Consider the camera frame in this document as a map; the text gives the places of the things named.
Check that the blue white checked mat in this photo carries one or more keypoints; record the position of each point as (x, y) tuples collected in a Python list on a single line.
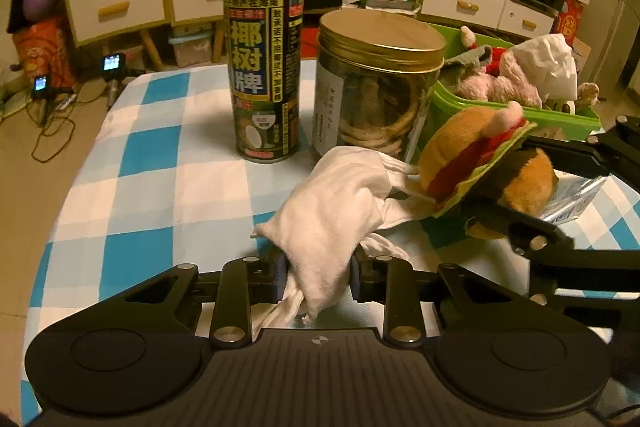
[(165, 147)]

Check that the burger plush toy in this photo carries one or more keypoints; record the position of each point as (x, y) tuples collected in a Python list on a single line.
[(465, 157)]

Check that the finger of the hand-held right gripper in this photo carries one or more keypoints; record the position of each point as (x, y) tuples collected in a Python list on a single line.
[(522, 232), (575, 155)]

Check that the black green drink can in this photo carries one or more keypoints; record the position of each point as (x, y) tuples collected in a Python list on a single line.
[(262, 67)]

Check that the purple ball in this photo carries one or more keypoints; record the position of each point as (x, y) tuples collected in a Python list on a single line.
[(41, 0)]

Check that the pink plush toy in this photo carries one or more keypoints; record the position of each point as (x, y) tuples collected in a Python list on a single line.
[(505, 82)]

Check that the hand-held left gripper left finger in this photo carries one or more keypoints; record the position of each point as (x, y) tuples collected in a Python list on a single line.
[(280, 278)]

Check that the red white santa plush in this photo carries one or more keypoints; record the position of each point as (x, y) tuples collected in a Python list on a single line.
[(482, 52)]

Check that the red gift bag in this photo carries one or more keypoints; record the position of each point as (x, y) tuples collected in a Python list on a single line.
[(571, 17)]

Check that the clear jar gold lid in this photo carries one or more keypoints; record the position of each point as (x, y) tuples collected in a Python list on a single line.
[(375, 82)]

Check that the red orange bag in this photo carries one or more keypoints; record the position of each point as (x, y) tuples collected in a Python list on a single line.
[(42, 52)]

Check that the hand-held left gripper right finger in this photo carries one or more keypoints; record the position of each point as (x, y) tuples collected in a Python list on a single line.
[(355, 278)]

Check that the silver foil packet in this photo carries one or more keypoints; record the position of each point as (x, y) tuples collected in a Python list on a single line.
[(575, 197)]

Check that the white cloth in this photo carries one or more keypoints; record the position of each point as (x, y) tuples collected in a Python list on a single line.
[(325, 217)]

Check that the green plastic bin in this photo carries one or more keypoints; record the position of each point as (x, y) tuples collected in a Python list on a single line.
[(520, 117)]

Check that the small lit screen device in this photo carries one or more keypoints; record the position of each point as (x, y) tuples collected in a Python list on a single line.
[(40, 83), (112, 63)]

